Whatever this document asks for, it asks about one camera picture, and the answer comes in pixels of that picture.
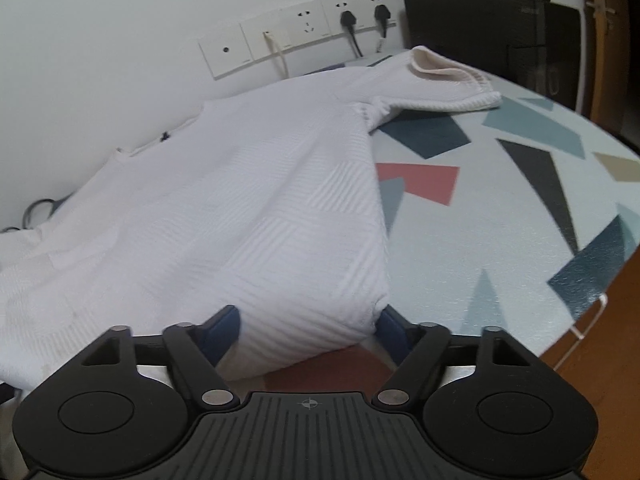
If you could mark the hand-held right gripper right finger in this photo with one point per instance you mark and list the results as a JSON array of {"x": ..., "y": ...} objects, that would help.
[{"x": 393, "y": 334}]

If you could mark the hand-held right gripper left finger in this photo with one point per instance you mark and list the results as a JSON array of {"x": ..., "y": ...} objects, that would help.
[{"x": 226, "y": 331}]

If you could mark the white textured knit shirt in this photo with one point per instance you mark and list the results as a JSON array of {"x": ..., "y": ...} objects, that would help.
[{"x": 225, "y": 210}]

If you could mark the geometric patterned tablecloth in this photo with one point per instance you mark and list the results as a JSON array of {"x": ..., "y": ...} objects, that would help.
[{"x": 500, "y": 240}]

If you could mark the clear plastic tablecloth clip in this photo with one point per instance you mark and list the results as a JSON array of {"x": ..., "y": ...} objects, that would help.
[{"x": 592, "y": 317}]

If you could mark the black appliance box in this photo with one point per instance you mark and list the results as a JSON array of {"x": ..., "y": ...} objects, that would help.
[{"x": 475, "y": 25}]

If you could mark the wooden door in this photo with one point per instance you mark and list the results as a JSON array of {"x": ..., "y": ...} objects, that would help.
[{"x": 612, "y": 75}]

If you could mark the white wall plate black dot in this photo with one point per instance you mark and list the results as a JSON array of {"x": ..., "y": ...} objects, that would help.
[{"x": 225, "y": 52}]

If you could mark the white wall data port plate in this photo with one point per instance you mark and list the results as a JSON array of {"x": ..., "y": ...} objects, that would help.
[{"x": 260, "y": 40}]

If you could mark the white wall socket plate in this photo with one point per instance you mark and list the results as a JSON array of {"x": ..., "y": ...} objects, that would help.
[
  {"x": 380, "y": 0},
  {"x": 336, "y": 10},
  {"x": 305, "y": 22}
]

